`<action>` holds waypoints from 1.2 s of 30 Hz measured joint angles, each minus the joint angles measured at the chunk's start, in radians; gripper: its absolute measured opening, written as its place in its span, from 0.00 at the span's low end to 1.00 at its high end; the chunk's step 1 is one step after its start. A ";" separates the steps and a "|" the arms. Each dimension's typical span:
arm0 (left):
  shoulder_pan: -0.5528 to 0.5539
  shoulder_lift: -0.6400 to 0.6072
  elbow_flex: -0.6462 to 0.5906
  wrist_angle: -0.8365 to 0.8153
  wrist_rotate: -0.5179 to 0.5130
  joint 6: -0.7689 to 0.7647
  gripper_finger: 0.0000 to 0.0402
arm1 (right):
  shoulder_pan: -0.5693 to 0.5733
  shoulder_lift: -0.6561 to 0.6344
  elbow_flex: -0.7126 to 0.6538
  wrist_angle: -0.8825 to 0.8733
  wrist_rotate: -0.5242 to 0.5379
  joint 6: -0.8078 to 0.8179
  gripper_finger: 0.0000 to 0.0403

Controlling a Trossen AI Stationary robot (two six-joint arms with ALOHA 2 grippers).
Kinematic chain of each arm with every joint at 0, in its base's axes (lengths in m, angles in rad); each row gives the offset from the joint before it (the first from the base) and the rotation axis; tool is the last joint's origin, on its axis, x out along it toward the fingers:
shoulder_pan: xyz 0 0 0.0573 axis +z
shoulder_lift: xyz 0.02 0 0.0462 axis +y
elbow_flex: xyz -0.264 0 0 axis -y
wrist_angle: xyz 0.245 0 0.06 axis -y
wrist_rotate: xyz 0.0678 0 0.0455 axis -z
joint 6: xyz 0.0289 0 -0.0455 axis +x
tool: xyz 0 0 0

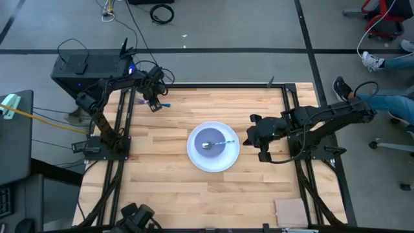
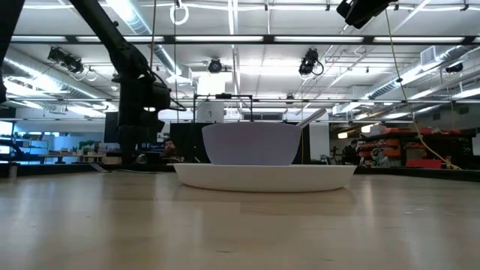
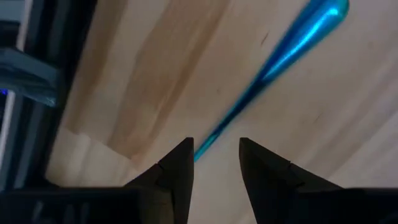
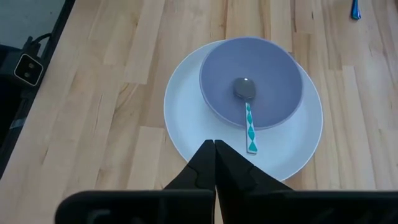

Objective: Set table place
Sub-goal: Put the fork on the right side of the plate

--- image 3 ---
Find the black metal table frame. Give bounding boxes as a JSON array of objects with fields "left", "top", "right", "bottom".
[{"left": 18, "top": 0, "right": 99, "bottom": 191}]

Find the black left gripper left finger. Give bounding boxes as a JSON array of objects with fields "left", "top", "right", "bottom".
[{"left": 123, "top": 136, "right": 195, "bottom": 224}]

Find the fork with blue handle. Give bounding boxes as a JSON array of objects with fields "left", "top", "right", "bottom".
[{"left": 193, "top": 0, "right": 351, "bottom": 163}]

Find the dark table clamp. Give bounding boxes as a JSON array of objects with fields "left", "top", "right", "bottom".
[{"left": 0, "top": 47, "right": 62, "bottom": 108}]

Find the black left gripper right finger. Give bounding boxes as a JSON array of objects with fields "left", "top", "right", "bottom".
[{"left": 238, "top": 137, "right": 345, "bottom": 224}]

